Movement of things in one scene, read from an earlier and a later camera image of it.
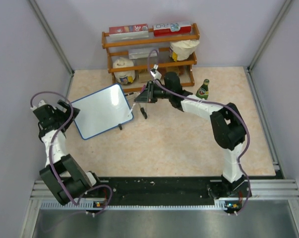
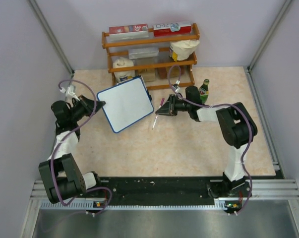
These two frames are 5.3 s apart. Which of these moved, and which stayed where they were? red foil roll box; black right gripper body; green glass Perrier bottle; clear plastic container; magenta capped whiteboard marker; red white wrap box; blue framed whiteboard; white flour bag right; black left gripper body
Moved: black right gripper body; blue framed whiteboard; black left gripper body; magenta capped whiteboard marker
Stayed: white flour bag right; red foil roll box; green glass Perrier bottle; clear plastic container; red white wrap box
